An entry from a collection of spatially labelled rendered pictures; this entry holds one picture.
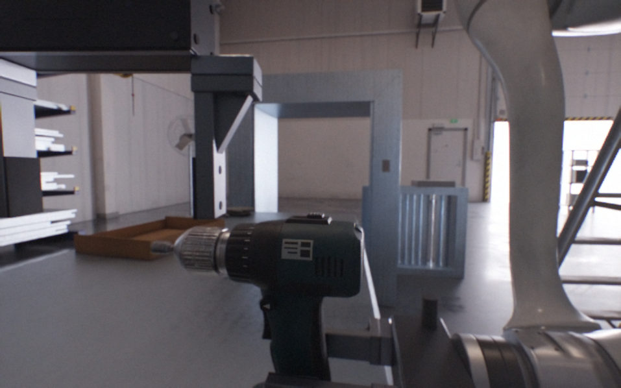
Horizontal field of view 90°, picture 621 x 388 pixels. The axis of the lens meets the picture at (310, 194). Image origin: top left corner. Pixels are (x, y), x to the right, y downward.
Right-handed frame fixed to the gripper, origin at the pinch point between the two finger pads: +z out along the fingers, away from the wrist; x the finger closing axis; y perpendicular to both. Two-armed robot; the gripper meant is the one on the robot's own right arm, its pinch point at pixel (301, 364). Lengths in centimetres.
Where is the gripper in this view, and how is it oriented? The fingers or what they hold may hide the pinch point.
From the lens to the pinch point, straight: 31.9
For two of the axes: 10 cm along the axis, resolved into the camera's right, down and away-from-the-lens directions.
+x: -1.7, 0.8, -9.8
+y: 0.1, -10.0, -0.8
